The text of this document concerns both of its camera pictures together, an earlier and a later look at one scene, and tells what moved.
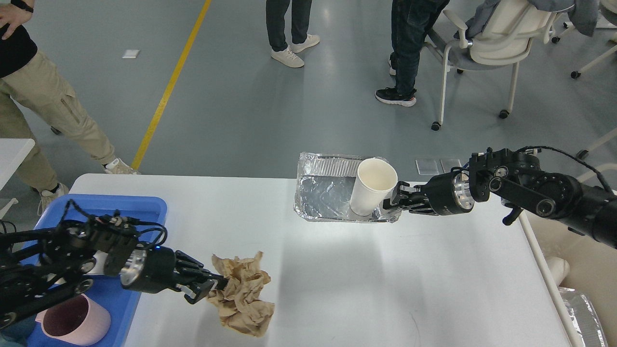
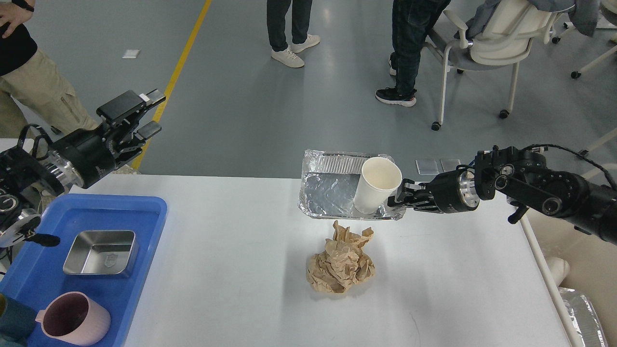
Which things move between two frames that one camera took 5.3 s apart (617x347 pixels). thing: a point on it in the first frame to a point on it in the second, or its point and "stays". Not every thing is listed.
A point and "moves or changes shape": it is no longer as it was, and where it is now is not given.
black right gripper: [449, 193] stays
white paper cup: [375, 179] stays
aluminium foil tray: [324, 186] moves or changes shape
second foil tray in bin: [585, 318] stays
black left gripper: [149, 270] to [83, 156]
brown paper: [239, 310] to [343, 263]
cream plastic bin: [575, 261] stays
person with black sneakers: [410, 20] stays
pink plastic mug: [74, 320] stays
